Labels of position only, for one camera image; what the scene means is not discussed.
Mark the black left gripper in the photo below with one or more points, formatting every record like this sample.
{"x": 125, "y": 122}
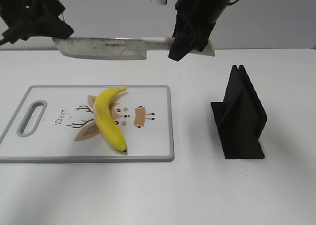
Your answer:
{"x": 33, "y": 18}

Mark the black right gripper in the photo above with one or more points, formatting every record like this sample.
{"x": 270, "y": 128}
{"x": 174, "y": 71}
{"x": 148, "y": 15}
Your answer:
{"x": 190, "y": 35}

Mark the knife with white handle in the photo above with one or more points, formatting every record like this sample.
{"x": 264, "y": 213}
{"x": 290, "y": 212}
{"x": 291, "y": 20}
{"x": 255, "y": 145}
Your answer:
{"x": 111, "y": 48}

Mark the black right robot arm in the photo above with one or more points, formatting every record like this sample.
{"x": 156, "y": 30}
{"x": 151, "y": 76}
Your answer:
{"x": 207, "y": 10}

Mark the yellow plastic banana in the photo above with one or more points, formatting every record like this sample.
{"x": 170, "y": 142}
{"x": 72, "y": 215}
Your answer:
{"x": 104, "y": 120}

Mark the white cutting board grey rim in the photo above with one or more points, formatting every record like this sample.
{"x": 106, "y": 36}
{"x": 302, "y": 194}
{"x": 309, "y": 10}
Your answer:
{"x": 55, "y": 124}

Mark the black knife stand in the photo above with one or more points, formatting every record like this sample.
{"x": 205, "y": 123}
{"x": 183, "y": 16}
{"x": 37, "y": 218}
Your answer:
{"x": 240, "y": 117}

